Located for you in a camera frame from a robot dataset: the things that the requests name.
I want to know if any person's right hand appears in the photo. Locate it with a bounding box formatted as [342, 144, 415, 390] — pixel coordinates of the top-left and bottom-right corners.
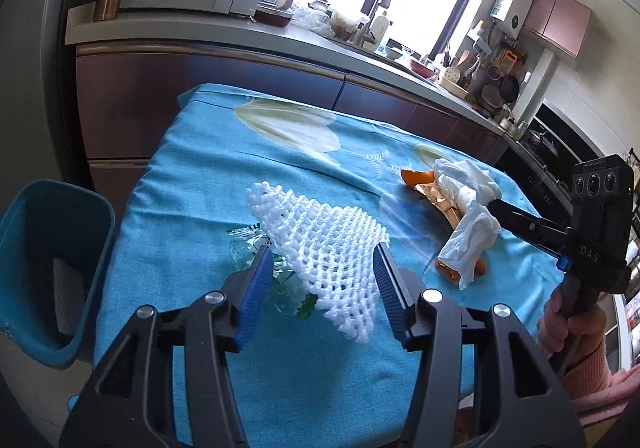
[537, 285, 608, 364]

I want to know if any white foam fruit net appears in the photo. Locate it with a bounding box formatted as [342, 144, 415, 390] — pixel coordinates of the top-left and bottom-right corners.
[246, 181, 391, 345]

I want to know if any teal plastic bin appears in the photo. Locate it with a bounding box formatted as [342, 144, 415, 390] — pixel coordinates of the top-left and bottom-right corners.
[0, 179, 117, 370]

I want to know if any white water heater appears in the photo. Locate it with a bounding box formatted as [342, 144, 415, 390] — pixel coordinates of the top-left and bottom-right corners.
[490, 0, 535, 41]

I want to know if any white utensil holder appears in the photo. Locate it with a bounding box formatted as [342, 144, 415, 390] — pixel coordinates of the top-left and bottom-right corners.
[440, 65, 471, 96]

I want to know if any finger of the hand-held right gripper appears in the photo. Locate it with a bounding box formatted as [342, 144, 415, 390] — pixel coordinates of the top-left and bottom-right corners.
[486, 198, 572, 258]

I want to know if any pink wall cabinet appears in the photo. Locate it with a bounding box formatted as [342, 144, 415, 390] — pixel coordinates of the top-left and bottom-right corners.
[522, 0, 593, 60]

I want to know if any white tissue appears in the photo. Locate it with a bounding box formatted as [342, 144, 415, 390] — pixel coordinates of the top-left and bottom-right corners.
[432, 158, 502, 290]

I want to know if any brown kitchen counter cabinet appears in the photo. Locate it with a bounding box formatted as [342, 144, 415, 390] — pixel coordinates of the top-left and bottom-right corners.
[65, 3, 508, 214]

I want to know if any black built-in oven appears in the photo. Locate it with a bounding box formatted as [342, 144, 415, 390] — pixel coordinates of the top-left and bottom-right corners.
[500, 100, 613, 229]

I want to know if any orange peel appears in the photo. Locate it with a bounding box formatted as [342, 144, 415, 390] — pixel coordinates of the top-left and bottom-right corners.
[401, 169, 436, 189]
[435, 255, 487, 282]

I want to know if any clear plastic bag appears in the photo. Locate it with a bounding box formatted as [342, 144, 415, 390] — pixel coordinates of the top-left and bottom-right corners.
[292, 3, 335, 37]

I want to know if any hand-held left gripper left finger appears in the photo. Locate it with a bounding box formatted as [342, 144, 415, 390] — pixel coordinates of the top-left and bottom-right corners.
[59, 244, 275, 448]

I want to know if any dark red bowl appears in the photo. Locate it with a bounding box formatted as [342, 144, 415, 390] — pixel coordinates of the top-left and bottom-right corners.
[255, 8, 296, 28]

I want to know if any grey refrigerator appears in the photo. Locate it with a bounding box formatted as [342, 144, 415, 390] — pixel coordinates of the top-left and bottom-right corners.
[0, 0, 96, 229]

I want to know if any black frying pan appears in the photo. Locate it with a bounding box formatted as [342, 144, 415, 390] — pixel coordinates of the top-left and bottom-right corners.
[500, 75, 521, 104]

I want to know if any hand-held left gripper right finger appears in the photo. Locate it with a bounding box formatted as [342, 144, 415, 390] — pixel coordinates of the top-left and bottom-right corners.
[372, 242, 588, 448]

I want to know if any gold foil wrapper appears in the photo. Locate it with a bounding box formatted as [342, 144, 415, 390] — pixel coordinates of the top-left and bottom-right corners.
[417, 180, 468, 232]

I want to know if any blue floral tablecloth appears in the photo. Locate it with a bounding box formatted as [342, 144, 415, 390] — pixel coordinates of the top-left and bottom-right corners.
[67, 83, 566, 448]

